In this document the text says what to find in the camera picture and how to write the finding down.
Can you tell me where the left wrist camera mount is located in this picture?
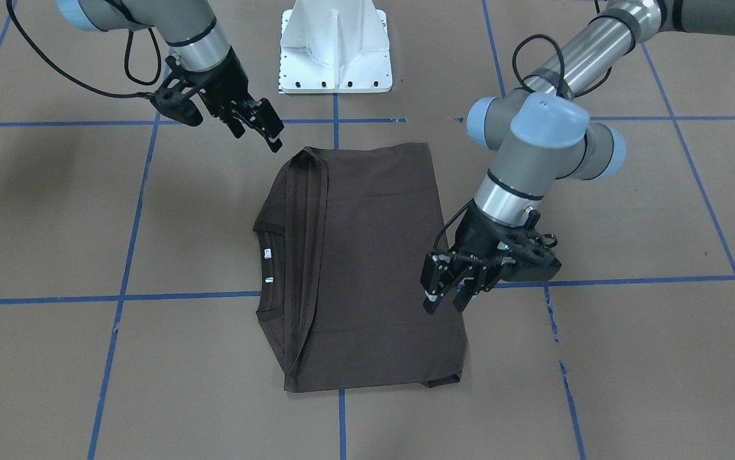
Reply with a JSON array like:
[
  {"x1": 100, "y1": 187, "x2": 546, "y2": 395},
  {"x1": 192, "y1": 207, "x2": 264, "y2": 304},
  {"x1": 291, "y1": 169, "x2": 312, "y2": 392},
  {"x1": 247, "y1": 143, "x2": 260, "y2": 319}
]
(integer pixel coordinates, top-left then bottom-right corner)
[{"x1": 501, "y1": 209, "x2": 562, "y2": 282}]

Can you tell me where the dark brown t-shirt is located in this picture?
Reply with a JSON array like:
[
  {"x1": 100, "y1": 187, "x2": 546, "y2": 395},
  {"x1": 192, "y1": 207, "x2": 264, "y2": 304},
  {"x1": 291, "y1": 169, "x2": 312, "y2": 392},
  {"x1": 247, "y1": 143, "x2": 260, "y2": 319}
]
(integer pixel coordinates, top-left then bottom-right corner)
[{"x1": 253, "y1": 142, "x2": 467, "y2": 393}]

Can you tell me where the white pedestal column base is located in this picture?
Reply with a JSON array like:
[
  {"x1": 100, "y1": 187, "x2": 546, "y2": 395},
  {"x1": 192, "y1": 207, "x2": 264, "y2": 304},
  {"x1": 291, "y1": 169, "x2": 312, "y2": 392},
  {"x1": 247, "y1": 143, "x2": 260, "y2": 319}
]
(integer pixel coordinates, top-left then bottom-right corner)
[{"x1": 278, "y1": 1, "x2": 393, "y2": 94}]

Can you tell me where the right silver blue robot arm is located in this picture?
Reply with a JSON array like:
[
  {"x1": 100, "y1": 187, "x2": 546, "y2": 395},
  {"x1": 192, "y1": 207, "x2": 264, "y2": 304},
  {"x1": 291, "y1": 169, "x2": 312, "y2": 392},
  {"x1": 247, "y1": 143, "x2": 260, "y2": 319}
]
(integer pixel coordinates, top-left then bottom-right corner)
[{"x1": 57, "y1": 1, "x2": 284, "y2": 152}]

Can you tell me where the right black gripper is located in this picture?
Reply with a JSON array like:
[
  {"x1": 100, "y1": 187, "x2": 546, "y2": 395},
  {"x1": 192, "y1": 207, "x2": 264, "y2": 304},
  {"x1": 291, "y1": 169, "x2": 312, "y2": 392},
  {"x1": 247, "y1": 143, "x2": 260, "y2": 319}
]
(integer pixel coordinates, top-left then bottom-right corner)
[{"x1": 195, "y1": 47, "x2": 284, "y2": 153}]

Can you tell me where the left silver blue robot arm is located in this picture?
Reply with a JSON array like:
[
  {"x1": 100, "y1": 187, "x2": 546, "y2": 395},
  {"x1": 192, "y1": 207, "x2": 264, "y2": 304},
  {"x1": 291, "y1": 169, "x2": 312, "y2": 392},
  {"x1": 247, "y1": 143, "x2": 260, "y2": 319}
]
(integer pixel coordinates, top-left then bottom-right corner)
[{"x1": 420, "y1": 1, "x2": 735, "y2": 314}]

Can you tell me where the brown paper table cover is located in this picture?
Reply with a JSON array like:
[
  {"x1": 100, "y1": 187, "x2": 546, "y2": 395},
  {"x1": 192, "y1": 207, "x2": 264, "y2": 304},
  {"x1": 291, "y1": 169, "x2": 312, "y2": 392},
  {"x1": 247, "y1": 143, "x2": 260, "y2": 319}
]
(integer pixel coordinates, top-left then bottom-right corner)
[{"x1": 0, "y1": 0, "x2": 735, "y2": 460}]

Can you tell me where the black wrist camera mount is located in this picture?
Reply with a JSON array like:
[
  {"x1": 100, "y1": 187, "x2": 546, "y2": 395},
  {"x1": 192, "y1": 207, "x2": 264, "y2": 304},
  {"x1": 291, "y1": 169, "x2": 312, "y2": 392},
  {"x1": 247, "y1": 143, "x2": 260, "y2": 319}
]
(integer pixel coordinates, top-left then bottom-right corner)
[{"x1": 150, "y1": 56, "x2": 203, "y2": 127}]

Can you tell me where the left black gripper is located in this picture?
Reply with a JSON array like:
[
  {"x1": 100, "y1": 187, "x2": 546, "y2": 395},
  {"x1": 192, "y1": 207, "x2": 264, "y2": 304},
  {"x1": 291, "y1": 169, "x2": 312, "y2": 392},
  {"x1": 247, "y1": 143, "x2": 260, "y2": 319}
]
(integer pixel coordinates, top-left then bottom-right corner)
[{"x1": 420, "y1": 204, "x2": 521, "y2": 315}]

